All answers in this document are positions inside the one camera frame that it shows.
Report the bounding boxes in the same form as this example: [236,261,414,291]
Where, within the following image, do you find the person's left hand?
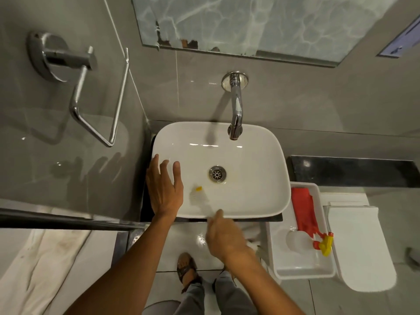
[145,154,184,223]

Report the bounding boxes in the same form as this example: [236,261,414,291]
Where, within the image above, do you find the person's right hand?
[205,209,255,263]

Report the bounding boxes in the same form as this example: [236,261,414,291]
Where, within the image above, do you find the white brush with yellow tip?
[189,185,217,219]

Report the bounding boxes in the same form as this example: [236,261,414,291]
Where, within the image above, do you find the person's right forearm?
[225,249,307,315]

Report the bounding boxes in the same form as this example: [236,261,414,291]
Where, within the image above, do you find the person's left forearm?
[64,215,176,315]

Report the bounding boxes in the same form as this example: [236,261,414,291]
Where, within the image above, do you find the chrome sink drain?
[208,165,227,184]

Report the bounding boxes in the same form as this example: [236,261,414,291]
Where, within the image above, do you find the white ceramic sink basin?
[152,121,291,219]

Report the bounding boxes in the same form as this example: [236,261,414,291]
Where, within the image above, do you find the brown sandal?
[176,252,203,294]

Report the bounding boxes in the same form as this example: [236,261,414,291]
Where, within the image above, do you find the grey jeans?
[173,271,260,315]

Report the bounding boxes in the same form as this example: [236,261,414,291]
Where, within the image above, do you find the white spray bottle yellow trigger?
[285,229,335,257]

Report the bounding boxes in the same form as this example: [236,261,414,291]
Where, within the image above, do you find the red cloth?
[291,188,324,239]

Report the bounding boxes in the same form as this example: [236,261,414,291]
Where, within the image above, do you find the white plastic tray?
[265,182,337,280]

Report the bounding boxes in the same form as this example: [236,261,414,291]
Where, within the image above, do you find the black stone counter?
[287,155,420,189]

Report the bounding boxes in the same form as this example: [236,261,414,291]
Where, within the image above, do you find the white toilet lid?
[323,201,398,292]

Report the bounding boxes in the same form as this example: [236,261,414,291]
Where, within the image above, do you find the chrome wall faucet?
[221,72,249,141]

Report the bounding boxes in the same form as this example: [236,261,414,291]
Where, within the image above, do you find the metal glass door rail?
[0,207,145,231]

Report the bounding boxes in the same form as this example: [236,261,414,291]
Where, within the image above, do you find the chrome towel ring holder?
[26,30,130,148]

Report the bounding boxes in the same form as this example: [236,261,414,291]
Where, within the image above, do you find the wall mirror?
[131,0,403,68]

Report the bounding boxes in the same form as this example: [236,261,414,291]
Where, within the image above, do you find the window frame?
[376,16,420,59]

